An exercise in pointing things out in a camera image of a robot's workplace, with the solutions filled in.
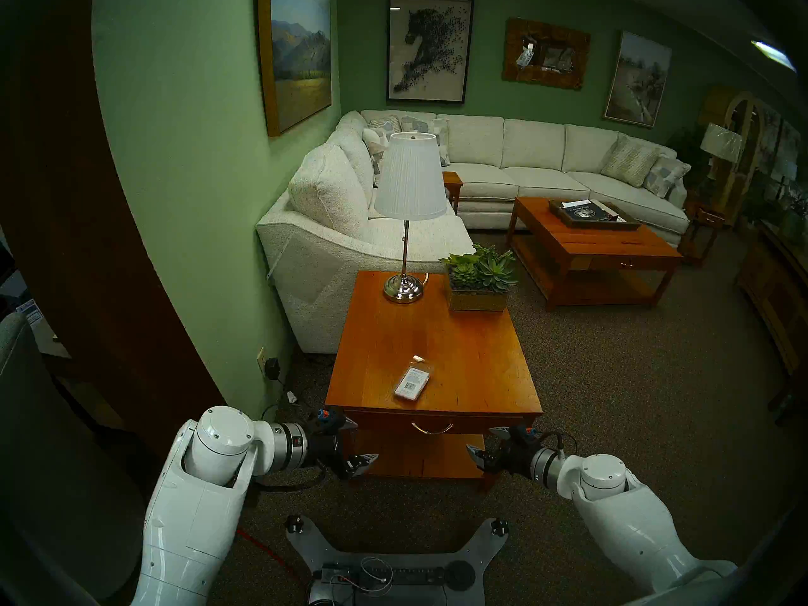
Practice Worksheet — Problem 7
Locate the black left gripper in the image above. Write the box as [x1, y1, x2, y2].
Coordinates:
[307, 418, 380, 482]

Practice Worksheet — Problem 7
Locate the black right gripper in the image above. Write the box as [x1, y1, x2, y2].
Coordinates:
[465, 425, 538, 480]

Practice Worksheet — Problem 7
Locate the wooden drawer with metal handle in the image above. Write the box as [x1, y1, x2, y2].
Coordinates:
[344, 410, 525, 436]

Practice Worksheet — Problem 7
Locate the clear blister pack white card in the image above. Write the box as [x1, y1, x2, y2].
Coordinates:
[393, 356, 431, 402]

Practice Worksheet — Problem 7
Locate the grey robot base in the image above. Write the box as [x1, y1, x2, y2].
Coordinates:
[284, 515, 509, 606]

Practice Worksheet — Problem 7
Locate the orange wooden end table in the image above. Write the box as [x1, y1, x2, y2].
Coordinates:
[325, 270, 544, 493]

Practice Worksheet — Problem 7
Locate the succulent planter box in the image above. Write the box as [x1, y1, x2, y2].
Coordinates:
[440, 244, 520, 313]

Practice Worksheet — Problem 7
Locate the wooden coffee table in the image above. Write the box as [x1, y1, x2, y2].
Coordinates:
[506, 196, 684, 313]

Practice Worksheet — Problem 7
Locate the dark cover book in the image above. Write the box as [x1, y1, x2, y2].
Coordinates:
[562, 200, 619, 222]

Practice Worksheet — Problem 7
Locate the dark wooden tray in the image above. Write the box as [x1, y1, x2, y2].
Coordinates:
[547, 199, 642, 232]

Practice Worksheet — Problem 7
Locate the table lamp white pleated shade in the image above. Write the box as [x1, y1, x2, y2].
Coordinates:
[374, 132, 448, 305]

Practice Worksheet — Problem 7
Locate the grey upholstered chair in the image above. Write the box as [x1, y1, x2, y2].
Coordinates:
[0, 313, 147, 602]

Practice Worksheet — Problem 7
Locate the grey patchwork throw pillow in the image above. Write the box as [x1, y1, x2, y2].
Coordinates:
[643, 155, 692, 199]
[401, 117, 452, 168]
[362, 128, 389, 173]

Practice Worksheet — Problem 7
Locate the cream sectional sofa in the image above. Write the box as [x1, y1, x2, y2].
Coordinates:
[256, 109, 692, 354]

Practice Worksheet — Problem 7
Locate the small dark wood end table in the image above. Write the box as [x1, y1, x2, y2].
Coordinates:
[679, 198, 727, 271]

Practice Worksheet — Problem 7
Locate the brown wooden door panel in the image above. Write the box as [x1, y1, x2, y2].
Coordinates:
[0, 0, 225, 460]

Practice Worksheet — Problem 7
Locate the long wooden sideboard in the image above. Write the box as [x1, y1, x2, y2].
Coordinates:
[735, 223, 808, 375]

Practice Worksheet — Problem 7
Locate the potted plant green pot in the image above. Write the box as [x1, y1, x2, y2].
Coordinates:
[780, 185, 808, 246]

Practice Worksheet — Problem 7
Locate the lamp with wrapped shade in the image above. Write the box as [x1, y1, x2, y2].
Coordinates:
[699, 122, 743, 201]

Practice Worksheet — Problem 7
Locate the rustic wood framed mirror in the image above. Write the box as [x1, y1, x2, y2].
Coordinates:
[502, 17, 592, 92]

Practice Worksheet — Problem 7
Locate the mountain landscape painting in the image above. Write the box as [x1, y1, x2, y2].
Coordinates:
[256, 0, 333, 138]

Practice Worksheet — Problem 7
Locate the tree landscape painting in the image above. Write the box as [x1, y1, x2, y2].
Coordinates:
[603, 30, 673, 129]

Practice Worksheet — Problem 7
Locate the black framed horse artwork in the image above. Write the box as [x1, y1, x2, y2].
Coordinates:
[386, 0, 475, 105]

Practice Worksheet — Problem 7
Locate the arched wooden cabinet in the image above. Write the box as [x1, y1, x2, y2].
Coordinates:
[704, 84, 768, 227]

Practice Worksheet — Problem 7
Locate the ceiling light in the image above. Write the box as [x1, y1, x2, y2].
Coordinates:
[750, 39, 797, 73]

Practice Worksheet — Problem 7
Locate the black floor cable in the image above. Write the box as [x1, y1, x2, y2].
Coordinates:
[262, 377, 318, 424]

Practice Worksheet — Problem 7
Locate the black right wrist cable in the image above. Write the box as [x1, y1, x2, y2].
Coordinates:
[533, 429, 578, 460]

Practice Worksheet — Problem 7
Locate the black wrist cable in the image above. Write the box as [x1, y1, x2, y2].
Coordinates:
[252, 466, 329, 492]
[533, 429, 578, 460]

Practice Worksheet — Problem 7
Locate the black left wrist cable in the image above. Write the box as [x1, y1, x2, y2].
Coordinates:
[252, 466, 329, 492]

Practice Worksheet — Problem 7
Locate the red floor cable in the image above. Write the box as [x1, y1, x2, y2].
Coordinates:
[234, 528, 297, 577]

